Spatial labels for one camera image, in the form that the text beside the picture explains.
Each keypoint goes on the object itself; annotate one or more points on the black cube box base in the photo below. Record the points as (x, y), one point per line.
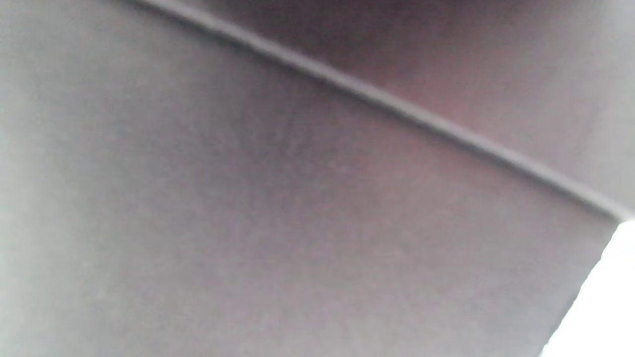
(248, 223)

